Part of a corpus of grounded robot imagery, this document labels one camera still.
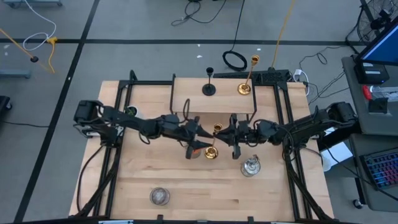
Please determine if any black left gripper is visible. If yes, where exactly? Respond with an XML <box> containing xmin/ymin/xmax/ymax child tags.
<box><xmin>178</xmin><ymin>115</ymin><xmax>216</xmax><ymax>160</ymax></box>

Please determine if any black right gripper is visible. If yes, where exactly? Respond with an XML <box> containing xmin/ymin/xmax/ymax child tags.
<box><xmin>214</xmin><ymin>113</ymin><xmax>257</xmax><ymax>160</ymax></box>

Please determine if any orange candle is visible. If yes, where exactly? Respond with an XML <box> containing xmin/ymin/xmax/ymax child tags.
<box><xmin>185</xmin><ymin>144</ymin><xmax>203</xmax><ymax>160</ymax></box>

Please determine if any tall gold candlestick holder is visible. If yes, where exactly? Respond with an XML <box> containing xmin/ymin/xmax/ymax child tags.
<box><xmin>203</xmin><ymin>123</ymin><xmax>223</xmax><ymax>161</ymax></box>
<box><xmin>237</xmin><ymin>55</ymin><xmax>261</xmax><ymax>96</ymax></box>

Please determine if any black candlestick holder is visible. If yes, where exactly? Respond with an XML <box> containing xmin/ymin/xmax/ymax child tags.
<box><xmin>201</xmin><ymin>67</ymin><xmax>217</xmax><ymax>96</ymax></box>

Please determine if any white candle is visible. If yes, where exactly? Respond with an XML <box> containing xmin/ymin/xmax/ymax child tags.
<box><xmin>149</xmin><ymin>186</ymin><xmax>171</xmax><ymax>207</ymax></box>

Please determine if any glass jar candle with tag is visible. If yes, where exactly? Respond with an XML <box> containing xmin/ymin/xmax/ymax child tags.
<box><xmin>240</xmin><ymin>154</ymin><xmax>262</xmax><ymax>178</ymax></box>

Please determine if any black power strip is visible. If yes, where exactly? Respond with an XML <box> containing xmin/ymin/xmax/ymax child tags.
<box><xmin>213</xmin><ymin>68</ymin><xmax>292</xmax><ymax>85</ymax></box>

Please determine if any white pot with plant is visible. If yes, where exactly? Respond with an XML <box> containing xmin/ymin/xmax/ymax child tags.
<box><xmin>123</xmin><ymin>105</ymin><xmax>144</xmax><ymax>119</ymax></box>

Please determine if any white power adapter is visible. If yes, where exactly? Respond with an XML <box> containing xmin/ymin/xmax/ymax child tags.
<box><xmin>293</xmin><ymin>68</ymin><xmax>311</xmax><ymax>96</ymax></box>

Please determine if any grey desk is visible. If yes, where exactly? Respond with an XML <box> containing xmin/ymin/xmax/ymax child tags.
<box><xmin>341</xmin><ymin>55</ymin><xmax>398</xmax><ymax>136</ymax></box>

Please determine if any black box device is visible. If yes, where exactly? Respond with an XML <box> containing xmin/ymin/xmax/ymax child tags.
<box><xmin>354</xmin><ymin>62</ymin><xmax>391</xmax><ymax>85</ymax></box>

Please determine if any backlit colourful keyboard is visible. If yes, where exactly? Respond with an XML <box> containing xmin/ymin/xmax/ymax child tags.
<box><xmin>361</xmin><ymin>147</ymin><xmax>398</xmax><ymax>191</ymax></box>

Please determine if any computer monitor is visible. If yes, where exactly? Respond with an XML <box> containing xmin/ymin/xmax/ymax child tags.
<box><xmin>356</xmin><ymin>18</ymin><xmax>398</xmax><ymax>67</ymax></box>

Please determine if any black floor fan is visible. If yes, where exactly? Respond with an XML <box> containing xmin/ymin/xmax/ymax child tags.
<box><xmin>345</xmin><ymin>0</ymin><xmax>398</xmax><ymax>54</ymax></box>

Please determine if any orange rod with black ball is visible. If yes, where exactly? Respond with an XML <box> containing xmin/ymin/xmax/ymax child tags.
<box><xmin>0</xmin><ymin>27</ymin><xmax>53</xmax><ymax>73</ymax></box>

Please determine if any wooden shelf with black frame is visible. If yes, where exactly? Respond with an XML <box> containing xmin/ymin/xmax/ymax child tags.
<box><xmin>169</xmin><ymin>73</ymin><xmax>259</xmax><ymax>124</ymax></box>

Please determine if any coiled black cable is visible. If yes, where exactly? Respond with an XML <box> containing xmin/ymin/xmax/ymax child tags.
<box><xmin>221</xmin><ymin>0</ymin><xmax>248</xmax><ymax>72</ymax></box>

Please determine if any black aluminium rig frame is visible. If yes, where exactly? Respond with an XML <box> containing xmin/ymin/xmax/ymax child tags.
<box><xmin>70</xmin><ymin>70</ymin><xmax>338</xmax><ymax>223</ymax></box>

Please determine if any yellow hanging cable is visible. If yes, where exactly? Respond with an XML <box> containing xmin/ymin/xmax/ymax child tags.
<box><xmin>271</xmin><ymin>0</ymin><xmax>297</xmax><ymax>70</ymax></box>

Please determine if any black floor cable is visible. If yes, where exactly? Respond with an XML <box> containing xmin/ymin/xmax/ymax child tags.
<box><xmin>170</xmin><ymin>0</ymin><xmax>228</xmax><ymax>27</ymax></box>

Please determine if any red handled tool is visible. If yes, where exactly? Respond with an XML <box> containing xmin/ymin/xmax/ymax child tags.
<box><xmin>361</xmin><ymin>85</ymin><xmax>373</xmax><ymax>101</ymax></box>

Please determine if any yellow cable with plug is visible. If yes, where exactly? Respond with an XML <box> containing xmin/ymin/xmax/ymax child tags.
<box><xmin>45</xmin><ymin>36</ymin><xmax>59</xmax><ymax>75</ymax></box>

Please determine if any white floor cable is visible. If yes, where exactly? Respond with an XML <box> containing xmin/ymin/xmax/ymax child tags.
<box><xmin>22</xmin><ymin>0</ymin><xmax>58</xmax><ymax>52</ymax></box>

